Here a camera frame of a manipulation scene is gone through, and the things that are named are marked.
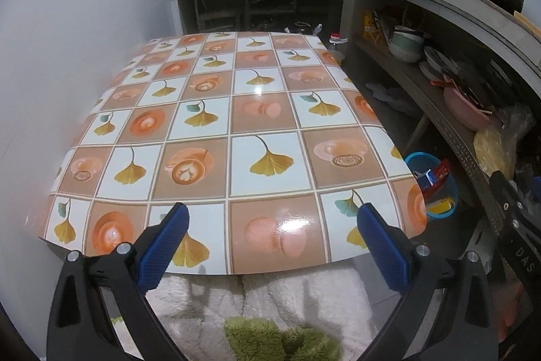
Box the blue plastic basket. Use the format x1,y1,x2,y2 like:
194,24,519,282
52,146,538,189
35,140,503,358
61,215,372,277
405,152,459,221

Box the blue and white box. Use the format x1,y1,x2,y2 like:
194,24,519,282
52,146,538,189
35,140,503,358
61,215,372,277
416,171,436,193

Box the cooking oil bottle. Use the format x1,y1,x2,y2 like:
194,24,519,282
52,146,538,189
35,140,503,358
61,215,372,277
329,32,345,61

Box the yellow food bag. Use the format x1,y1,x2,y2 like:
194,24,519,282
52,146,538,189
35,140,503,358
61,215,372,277
473,126,514,176

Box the orange snack pack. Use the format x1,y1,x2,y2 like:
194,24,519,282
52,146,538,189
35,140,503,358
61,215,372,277
362,10,381,44

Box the wooden cutting board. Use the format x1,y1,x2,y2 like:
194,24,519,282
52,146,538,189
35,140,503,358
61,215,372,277
513,11,541,32

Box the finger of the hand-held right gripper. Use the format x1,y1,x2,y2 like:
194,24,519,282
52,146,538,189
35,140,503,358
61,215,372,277
489,171,527,232

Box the leaf print tablecloth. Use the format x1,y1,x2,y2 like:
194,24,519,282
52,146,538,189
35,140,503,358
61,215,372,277
37,32,428,275

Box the red snack bag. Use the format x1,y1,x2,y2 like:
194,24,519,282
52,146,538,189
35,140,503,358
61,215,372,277
425,159,451,193

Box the person's right hand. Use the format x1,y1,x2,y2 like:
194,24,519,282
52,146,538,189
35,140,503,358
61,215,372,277
496,283,531,342

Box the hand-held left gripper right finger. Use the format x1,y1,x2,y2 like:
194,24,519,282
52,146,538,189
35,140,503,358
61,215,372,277
356,204,495,361

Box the stacked white plates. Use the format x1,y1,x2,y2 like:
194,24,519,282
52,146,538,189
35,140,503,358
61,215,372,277
420,48,449,80

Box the pink plastic basin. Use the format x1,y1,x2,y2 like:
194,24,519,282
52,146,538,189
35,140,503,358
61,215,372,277
443,86,499,131

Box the stacked pale green bowls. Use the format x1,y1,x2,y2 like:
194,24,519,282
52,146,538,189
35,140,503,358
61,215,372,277
388,29,424,63

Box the perforated metal shelf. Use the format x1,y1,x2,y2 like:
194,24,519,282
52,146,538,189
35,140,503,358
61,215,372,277
355,37,508,226

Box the green fleece cloth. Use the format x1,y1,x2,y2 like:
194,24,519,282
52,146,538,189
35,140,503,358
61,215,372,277
224,316,339,361

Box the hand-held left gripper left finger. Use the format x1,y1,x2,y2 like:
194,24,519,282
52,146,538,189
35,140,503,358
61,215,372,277
47,202,190,361

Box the yellow box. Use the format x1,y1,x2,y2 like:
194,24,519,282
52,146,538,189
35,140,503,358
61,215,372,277
427,198,459,216

